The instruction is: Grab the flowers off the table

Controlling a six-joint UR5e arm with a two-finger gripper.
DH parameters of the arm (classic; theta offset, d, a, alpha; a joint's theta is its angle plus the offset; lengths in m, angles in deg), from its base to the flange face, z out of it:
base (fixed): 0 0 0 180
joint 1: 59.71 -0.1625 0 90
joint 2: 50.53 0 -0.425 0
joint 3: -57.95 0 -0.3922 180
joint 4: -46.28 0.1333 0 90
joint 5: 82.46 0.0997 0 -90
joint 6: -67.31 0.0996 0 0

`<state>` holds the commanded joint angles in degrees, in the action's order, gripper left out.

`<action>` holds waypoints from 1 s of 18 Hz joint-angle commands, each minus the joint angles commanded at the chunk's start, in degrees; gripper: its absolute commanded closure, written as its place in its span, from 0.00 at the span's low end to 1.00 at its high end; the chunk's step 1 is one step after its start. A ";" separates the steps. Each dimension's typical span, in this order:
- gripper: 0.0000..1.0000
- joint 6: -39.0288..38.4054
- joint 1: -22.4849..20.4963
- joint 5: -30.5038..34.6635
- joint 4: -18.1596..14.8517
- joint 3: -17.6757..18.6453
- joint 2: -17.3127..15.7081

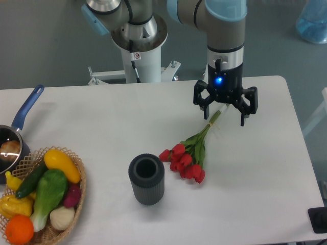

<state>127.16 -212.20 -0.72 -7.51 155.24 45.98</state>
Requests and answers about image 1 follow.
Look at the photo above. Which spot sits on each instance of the woven wicker basket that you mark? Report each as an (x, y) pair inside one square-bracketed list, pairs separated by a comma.
[(48, 235)]

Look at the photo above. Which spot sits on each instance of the yellow bumpy gourd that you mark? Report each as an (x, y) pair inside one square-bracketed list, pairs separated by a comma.
[(11, 206)]

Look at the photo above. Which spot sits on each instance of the green cucumber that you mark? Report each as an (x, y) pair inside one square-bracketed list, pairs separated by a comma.
[(30, 183)]

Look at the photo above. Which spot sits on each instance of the brown fried food piece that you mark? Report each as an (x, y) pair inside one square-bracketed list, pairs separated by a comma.
[(10, 150)]

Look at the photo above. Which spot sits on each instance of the blue translucent plastic bag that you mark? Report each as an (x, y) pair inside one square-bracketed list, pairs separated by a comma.
[(311, 24)]

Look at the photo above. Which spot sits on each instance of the orange fruit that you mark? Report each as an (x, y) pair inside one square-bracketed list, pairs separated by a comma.
[(19, 230)]

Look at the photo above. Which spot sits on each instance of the yellow squash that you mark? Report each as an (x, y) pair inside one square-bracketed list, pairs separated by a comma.
[(56, 159)]

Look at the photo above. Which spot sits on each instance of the white frame at right edge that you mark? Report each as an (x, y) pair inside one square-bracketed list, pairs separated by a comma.
[(315, 118)]

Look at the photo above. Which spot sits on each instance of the green bok choy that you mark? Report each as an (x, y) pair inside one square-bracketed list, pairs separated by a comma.
[(49, 193)]

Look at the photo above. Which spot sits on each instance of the black device at table edge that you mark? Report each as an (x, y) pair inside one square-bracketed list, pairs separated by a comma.
[(318, 219)]

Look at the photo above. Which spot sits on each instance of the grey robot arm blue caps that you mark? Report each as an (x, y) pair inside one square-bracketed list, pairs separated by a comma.
[(223, 22)]

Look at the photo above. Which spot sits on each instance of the white garlic bulb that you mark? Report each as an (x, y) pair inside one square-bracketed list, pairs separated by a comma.
[(62, 217)]

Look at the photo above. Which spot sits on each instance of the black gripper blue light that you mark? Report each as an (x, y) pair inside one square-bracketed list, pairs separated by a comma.
[(226, 87)]

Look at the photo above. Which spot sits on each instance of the blue handled saucepan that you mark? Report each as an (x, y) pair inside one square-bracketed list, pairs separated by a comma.
[(12, 132)]

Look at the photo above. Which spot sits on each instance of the red tulip bouquet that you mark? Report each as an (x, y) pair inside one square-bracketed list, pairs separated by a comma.
[(187, 157)]

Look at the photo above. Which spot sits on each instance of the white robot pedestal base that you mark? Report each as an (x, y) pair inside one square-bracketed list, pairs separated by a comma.
[(140, 47)]

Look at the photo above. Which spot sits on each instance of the yellow banana pepper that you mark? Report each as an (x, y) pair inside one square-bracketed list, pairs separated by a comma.
[(12, 183)]

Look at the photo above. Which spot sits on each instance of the dark grey ribbed vase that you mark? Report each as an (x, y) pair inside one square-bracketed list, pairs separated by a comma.
[(147, 176)]

